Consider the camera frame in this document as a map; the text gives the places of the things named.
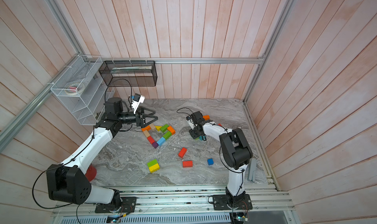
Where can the front yellow block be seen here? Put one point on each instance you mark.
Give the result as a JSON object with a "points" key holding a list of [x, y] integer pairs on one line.
{"points": [[154, 168]]}

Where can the small natural wood block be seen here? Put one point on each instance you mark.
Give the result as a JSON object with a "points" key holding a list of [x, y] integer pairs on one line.
{"points": [[146, 133]]}

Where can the grey stapler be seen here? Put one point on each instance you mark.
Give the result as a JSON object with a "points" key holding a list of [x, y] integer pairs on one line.
{"points": [[252, 170]]}

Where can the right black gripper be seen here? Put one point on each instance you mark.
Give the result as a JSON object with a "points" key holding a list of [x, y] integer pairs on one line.
{"points": [[192, 133]]}

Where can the blue cube block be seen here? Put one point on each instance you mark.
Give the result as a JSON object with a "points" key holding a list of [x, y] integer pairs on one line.
{"points": [[210, 161]]}

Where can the red block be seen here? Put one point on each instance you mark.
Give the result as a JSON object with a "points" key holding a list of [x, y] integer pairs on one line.
{"points": [[182, 153], [187, 164], [151, 140]]}

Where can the long orange block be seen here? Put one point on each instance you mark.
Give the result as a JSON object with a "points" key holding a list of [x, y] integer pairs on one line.
{"points": [[148, 128]]}

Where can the red pen holder cup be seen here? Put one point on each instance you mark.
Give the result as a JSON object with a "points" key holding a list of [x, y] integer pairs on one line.
{"points": [[91, 173]]}

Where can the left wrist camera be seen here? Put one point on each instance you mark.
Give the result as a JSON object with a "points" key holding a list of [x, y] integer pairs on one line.
{"points": [[137, 99]]}

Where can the black wire mesh basket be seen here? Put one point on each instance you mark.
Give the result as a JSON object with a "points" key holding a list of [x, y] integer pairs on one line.
{"points": [[129, 73]]}

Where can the purple cube block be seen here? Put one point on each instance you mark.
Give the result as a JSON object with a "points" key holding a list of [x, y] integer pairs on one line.
{"points": [[155, 145]]}

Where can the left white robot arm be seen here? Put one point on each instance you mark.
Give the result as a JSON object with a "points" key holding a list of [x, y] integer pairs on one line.
{"points": [[67, 181]]}

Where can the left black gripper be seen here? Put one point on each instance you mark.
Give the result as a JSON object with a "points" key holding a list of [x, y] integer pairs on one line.
{"points": [[141, 122]]}

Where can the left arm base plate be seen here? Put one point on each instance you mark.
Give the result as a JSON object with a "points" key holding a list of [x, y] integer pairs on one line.
{"points": [[121, 204]]}

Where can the white wire mesh shelf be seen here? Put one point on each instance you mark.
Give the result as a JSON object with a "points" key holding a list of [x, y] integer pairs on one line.
{"points": [[82, 90]]}

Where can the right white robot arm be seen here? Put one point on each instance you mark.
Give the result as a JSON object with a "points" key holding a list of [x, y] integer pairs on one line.
{"points": [[235, 154]]}

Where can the light blue block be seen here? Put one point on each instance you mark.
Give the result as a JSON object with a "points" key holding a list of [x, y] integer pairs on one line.
{"points": [[161, 141]]}

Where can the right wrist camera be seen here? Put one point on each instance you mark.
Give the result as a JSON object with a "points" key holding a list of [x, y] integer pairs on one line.
{"points": [[191, 121]]}

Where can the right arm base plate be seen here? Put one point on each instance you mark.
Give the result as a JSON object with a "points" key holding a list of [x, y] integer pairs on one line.
{"points": [[228, 202]]}

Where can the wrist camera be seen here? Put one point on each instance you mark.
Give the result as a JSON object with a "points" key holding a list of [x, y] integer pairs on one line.
{"points": [[137, 99], [191, 121]]}

